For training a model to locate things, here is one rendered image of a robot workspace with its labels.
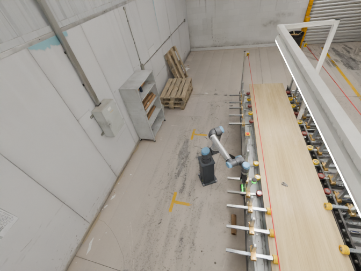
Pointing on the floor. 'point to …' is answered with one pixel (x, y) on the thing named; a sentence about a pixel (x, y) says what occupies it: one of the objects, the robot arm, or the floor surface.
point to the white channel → (329, 99)
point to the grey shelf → (132, 100)
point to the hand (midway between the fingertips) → (243, 182)
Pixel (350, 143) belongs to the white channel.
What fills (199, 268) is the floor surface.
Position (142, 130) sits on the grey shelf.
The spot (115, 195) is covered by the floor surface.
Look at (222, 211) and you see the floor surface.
